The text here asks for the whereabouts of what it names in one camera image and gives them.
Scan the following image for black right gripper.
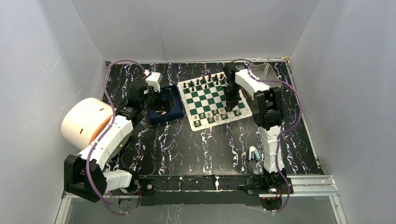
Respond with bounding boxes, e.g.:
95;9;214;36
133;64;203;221
222;83;241;110

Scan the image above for white orange cylindrical appliance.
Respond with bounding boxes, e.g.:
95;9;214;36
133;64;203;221
61;98;113;151

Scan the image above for dark blue tin box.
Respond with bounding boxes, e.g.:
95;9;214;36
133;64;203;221
148;85;185;125

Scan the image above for gold tin box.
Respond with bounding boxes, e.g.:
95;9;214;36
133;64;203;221
250;63;282;88

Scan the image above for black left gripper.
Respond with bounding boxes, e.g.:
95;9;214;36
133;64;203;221
141;85;176;113

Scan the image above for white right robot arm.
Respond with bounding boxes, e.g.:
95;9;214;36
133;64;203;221
223;63;285;193

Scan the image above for small white blue stapler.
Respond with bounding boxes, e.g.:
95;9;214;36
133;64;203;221
248;146;261;162

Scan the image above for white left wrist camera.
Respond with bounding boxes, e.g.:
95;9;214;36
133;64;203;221
144;70;163;92

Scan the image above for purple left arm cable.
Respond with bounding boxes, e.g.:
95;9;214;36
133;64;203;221
86;60;149;216

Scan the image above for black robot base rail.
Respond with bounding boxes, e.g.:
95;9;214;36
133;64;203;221
108;175;295;214

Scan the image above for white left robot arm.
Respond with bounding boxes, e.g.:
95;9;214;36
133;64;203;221
61;84;183;204

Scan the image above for green white chess board mat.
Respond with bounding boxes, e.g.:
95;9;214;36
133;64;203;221
177;72;252;131

